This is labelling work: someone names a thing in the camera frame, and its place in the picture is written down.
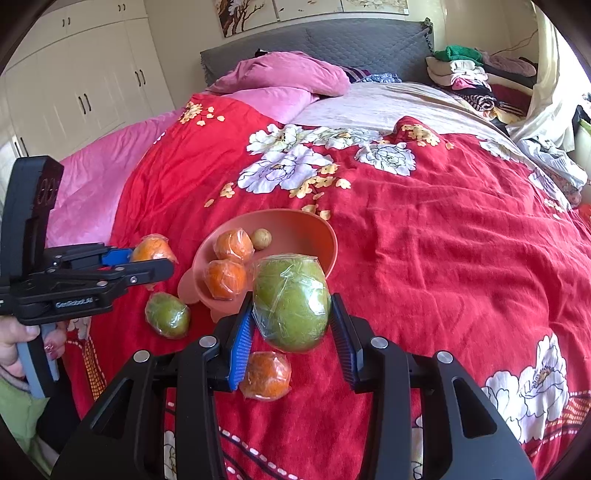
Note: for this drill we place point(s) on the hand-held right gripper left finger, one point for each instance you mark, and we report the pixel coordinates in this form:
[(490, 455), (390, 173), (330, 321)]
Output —
[(241, 346)]

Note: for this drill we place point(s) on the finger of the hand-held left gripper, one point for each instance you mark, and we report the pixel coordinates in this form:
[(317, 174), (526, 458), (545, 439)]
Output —
[(120, 255), (147, 272)]

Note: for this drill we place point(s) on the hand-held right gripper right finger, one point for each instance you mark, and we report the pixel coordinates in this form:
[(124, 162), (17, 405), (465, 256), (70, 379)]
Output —
[(344, 341)]

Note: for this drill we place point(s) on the orange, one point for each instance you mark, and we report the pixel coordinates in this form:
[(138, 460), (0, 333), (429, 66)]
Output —
[(152, 248), (234, 244), (267, 374), (226, 279)]

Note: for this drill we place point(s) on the small green mango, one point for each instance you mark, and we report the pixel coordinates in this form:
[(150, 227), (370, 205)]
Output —
[(167, 314)]

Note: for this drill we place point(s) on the large green mango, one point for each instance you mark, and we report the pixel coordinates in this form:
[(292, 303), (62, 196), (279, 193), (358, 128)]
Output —
[(291, 304)]

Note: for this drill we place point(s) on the brown longan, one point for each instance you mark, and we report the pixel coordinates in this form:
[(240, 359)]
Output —
[(261, 239)]

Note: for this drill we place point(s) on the pink plastic plate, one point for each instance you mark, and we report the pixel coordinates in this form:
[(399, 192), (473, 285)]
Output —
[(300, 235)]

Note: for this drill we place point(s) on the person's left hand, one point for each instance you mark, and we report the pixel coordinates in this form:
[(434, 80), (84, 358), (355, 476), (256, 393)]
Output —
[(14, 332)]

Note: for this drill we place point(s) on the red floral blanket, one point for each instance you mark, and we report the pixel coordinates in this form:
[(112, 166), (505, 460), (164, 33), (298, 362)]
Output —
[(438, 254)]

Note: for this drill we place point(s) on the white wardrobe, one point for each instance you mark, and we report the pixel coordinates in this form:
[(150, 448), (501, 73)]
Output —
[(83, 78)]

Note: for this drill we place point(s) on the light green cloth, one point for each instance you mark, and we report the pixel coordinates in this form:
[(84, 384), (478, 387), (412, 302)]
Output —
[(18, 415)]

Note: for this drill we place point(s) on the pink quilt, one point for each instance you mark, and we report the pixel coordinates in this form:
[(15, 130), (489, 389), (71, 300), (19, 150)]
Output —
[(277, 78)]

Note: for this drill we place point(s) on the beige bed sheet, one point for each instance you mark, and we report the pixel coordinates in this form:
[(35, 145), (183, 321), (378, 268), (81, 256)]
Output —
[(392, 104)]

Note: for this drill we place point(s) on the blue floral cloth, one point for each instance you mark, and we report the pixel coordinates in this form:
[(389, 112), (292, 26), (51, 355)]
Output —
[(381, 78)]

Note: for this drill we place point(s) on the purple striped pillow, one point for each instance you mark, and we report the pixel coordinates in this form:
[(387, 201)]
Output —
[(355, 74)]

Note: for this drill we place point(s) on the crumpled pale clothes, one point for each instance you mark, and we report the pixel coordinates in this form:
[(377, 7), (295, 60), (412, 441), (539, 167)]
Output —
[(549, 157)]

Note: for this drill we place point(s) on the stack of folded clothes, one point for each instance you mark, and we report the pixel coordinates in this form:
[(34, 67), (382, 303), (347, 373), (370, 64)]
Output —
[(461, 78)]

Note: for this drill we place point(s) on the grey padded headboard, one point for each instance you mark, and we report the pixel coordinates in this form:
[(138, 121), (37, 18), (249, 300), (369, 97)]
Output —
[(346, 46)]

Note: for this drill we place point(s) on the cream curtain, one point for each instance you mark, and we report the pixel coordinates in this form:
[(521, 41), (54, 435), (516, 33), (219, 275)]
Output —
[(547, 83)]

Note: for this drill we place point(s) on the clothes pile on windowsill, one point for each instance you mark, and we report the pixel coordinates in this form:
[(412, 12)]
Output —
[(582, 115)]

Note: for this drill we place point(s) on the floral wall painting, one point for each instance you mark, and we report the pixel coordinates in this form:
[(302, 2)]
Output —
[(314, 9)]

